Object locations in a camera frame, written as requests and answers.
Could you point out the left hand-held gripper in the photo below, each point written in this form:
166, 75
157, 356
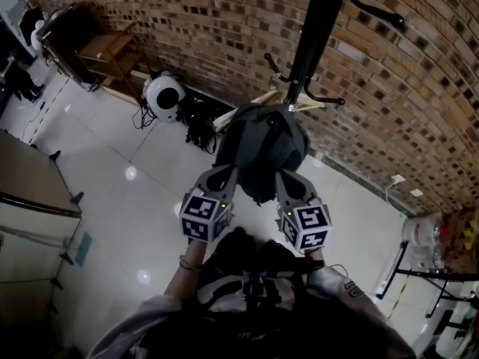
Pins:
204, 219

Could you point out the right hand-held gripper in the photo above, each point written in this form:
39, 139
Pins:
308, 224

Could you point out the black coat rack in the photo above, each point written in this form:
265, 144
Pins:
310, 32

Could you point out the person's right forearm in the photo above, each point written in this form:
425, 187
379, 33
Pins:
340, 290

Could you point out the person's left forearm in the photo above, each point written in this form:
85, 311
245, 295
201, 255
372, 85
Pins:
187, 279

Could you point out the wooden hanger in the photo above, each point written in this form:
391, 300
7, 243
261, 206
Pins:
224, 116

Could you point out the white round robot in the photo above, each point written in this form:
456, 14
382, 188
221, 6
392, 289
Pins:
164, 97

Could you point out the black chest harness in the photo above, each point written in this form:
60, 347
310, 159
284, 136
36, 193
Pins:
258, 290

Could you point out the clear plastic bag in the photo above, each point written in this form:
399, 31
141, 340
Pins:
423, 241

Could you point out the person's torso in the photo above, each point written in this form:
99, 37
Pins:
243, 331

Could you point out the teal floor pad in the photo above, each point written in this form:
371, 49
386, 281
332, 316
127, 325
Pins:
83, 249

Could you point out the wooden shelf unit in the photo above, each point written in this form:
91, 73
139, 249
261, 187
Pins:
108, 54

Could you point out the red and yellow box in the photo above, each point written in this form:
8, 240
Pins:
462, 238

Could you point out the brown partition panel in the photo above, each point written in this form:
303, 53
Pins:
30, 174

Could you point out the dark wooden cabinet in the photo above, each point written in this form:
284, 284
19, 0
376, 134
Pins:
61, 47

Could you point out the white wall socket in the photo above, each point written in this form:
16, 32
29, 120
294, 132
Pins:
398, 179

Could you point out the white wall plate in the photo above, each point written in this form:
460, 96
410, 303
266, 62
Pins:
416, 192

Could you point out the black metal table frame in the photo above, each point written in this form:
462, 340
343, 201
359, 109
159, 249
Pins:
423, 279

